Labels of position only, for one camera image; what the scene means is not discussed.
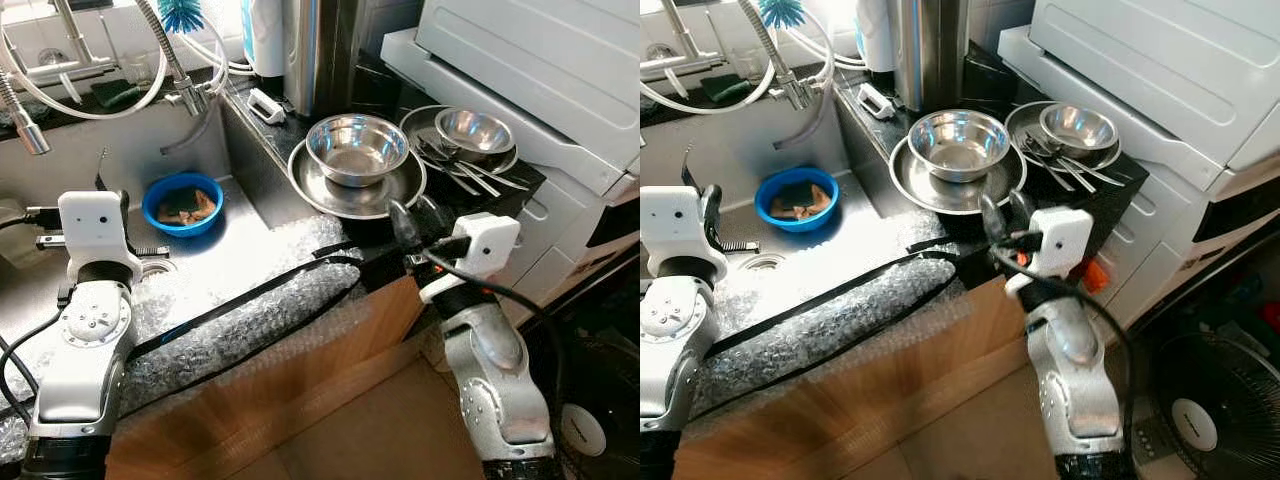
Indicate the steel chopstick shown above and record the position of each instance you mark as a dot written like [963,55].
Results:
[505,180]
[1100,173]
[480,184]
[1078,180]

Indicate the brown scouring pad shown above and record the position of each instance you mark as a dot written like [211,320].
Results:
[805,200]
[190,207]

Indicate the steel spoon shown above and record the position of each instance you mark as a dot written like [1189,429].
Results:
[1040,148]
[435,152]

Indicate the black tape strip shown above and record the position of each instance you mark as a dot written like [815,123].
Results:
[830,297]
[250,297]

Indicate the small white plastic holder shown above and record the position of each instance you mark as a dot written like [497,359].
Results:
[876,100]
[266,105]

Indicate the round sink drain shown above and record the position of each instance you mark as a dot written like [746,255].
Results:
[765,263]
[158,268]

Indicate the tall steel canister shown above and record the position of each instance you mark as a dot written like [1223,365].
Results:
[320,55]
[930,50]

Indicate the blue plastic bowl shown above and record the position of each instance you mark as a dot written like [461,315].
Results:
[775,218]
[160,222]

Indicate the white ribbed appliance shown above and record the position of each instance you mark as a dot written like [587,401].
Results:
[530,70]
[1150,60]

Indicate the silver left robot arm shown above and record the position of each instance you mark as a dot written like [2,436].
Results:
[670,340]
[80,350]

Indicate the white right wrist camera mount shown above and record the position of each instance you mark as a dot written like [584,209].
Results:
[1062,240]
[490,240]

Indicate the steel spring pull-down faucet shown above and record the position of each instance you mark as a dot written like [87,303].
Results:
[165,50]
[770,50]

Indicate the black floor fan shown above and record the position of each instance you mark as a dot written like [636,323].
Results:
[1230,380]
[600,370]

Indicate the large steel bowl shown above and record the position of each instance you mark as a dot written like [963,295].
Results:
[355,150]
[958,145]

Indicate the stainless steel sink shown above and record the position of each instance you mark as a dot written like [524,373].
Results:
[730,140]
[120,150]

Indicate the white bottle with blue label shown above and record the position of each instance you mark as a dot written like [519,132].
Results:
[875,35]
[265,40]

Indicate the small orange plastic piece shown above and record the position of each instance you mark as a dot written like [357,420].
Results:
[1095,276]

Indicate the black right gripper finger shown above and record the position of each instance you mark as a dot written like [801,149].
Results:
[1020,205]
[401,222]
[433,212]
[990,215]

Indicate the small steel bowl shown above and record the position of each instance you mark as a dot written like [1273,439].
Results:
[1078,125]
[475,130]

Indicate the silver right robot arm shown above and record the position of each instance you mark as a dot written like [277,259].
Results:
[490,380]
[1075,380]

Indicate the large steel plate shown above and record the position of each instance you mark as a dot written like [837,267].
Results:
[350,200]
[950,195]

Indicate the blue bottle brush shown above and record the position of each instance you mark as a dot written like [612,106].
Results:
[180,12]
[782,10]

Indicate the green sponge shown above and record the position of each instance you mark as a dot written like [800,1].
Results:
[725,88]
[115,94]

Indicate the chrome tap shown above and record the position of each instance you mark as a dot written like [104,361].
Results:
[683,35]
[72,35]

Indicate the wooden cabinet front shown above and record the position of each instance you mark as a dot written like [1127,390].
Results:
[300,400]
[900,400]

